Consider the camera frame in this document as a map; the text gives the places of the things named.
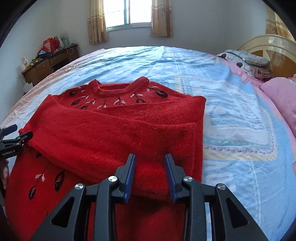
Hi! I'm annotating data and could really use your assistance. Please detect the person's left hand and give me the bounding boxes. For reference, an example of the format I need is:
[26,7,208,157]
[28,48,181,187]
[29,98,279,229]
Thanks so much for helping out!
[0,159,9,189]

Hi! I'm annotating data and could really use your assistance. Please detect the red bag on desk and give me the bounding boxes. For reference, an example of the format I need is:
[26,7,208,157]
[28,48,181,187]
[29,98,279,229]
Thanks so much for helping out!
[38,38,60,54]

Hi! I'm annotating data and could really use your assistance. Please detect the cream wooden headboard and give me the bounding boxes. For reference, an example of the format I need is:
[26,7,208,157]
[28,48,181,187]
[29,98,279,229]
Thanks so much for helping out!
[239,34,296,78]

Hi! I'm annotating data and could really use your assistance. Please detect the grey patterned pillow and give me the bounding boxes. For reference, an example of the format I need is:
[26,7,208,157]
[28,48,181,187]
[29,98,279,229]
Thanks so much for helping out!
[217,50,273,80]

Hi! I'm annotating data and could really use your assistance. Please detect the pink blanket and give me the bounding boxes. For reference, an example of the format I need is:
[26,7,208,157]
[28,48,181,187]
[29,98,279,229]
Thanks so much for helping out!
[260,75,296,136]

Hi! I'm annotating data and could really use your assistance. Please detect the red knitted sweater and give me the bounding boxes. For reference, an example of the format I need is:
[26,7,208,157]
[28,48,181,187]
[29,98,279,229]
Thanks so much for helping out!
[5,77,206,240]

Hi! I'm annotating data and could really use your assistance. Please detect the beige curtain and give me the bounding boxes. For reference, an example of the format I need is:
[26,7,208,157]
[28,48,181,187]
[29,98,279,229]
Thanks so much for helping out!
[87,0,108,45]
[152,0,173,38]

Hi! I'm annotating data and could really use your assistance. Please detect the brown wooden desk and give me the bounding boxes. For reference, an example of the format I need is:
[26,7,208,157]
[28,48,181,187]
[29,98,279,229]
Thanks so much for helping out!
[22,44,79,86]

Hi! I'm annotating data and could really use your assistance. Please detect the right beige curtain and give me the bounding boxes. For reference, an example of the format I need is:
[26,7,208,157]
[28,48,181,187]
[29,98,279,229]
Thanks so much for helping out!
[152,0,173,38]

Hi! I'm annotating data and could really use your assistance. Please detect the blue patterned bed sheet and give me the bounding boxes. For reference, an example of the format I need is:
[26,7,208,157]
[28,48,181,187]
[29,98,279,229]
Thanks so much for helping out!
[2,47,295,240]

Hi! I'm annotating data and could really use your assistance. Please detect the left beige curtain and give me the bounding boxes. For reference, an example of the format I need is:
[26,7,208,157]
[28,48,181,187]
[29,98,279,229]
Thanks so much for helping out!
[87,0,108,45]

